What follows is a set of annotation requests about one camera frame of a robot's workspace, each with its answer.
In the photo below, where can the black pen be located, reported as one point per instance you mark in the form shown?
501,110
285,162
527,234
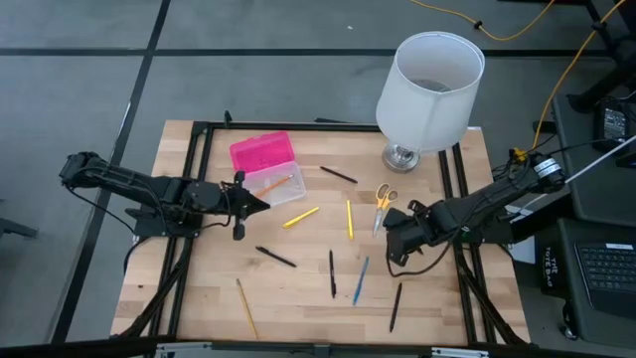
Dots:
395,307
339,174
275,257
332,273

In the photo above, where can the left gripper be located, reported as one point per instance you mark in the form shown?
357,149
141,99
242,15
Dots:
233,201

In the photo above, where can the black caster wheel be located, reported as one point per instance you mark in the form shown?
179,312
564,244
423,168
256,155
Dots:
570,330

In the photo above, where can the silver bracket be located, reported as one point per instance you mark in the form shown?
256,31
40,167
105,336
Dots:
457,353
179,350

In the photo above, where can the dark grey side table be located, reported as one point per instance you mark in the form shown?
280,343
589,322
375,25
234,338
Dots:
581,199

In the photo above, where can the black stand legs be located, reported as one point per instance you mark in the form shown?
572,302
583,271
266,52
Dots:
616,47

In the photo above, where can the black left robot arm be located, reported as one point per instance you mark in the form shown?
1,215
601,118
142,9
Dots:
129,181

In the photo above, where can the white-shaded silver table lamp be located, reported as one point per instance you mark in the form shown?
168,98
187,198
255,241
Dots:
422,114

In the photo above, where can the yellow pen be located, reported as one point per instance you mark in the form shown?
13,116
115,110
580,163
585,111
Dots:
350,221

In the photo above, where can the blue pen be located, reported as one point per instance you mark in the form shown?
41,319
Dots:
361,280

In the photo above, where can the grey laptop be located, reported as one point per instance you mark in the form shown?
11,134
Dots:
608,268

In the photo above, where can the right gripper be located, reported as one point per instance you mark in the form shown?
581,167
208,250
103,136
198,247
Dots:
420,226

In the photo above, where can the yellow highlighter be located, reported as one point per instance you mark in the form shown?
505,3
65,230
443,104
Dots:
300,217

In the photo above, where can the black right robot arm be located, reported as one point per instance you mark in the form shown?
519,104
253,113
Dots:
487,196

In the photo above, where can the orange wooden pencil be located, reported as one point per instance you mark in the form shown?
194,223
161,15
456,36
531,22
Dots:
274,185

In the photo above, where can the black tote bag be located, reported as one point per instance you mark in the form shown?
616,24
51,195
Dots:
552,271

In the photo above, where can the yellow wooden pencil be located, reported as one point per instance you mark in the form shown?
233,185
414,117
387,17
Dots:
247,308

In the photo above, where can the dark chair base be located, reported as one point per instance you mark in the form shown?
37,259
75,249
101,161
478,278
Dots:
15,229

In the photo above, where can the black power adapter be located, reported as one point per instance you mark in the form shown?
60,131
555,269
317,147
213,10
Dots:
613,124

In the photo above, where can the black aluminium table frame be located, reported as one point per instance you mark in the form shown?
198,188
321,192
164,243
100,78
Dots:
298,126

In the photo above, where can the black front crossbar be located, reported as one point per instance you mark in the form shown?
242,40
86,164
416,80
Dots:
74,349

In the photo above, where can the pink-lidded clear supply box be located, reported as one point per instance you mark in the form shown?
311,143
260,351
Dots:
261,151

